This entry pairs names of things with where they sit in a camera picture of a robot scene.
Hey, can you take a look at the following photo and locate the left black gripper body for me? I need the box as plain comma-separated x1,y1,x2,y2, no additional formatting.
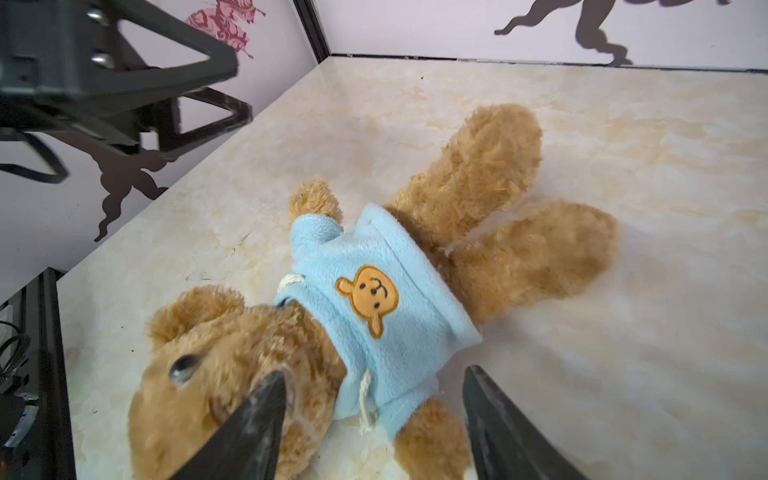
1,1,141,150

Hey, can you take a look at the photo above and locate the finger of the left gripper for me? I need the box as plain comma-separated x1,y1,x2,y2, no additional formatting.
152,87,253,153
107,1,238,114

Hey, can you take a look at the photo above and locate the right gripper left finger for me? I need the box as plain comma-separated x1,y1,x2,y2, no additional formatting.
172,371,287,480

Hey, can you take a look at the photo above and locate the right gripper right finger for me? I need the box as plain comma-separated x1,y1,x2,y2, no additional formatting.
462,365,585,480

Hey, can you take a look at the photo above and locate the light blue bear shirt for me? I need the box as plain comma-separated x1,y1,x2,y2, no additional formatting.
275,204,482,437

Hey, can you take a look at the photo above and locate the brown teddy bear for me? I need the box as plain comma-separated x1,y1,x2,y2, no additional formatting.
128,104,619,479

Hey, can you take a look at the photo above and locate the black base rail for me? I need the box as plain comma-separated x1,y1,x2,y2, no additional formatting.
1,268,76,479

